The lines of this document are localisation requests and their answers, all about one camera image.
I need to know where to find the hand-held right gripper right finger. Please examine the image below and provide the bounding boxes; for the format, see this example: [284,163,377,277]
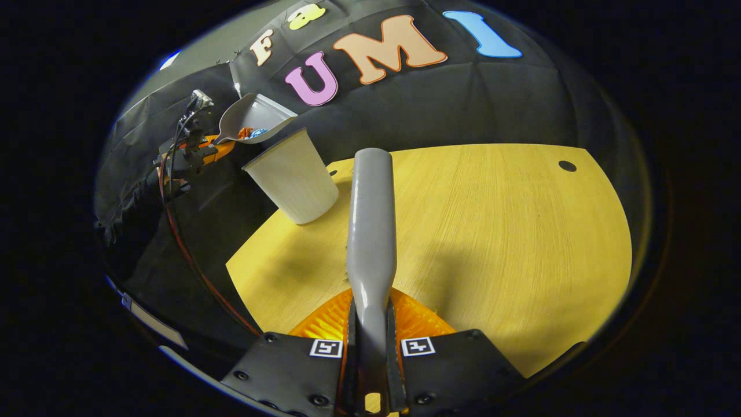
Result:
[386,287,528,416]

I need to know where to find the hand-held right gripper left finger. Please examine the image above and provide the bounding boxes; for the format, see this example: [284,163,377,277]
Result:
[220,288,355,417]

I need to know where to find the grey plastic dustpan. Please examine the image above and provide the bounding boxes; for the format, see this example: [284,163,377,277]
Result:
[214,93,299,145]

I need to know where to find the white ribbed garbage bin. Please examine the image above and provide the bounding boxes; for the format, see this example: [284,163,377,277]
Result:
[241,127,340,226]

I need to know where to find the small grey broom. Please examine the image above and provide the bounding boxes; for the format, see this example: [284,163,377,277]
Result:
[346,148,399,416]

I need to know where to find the white flat strip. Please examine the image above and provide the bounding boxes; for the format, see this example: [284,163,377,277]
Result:
[120,292,189,350]

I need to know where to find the black backdrop cloth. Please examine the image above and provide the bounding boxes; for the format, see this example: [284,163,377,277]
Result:
[96,0,643,348]

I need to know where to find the red cable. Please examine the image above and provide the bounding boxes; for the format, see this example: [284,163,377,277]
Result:
[164,148,262,338]

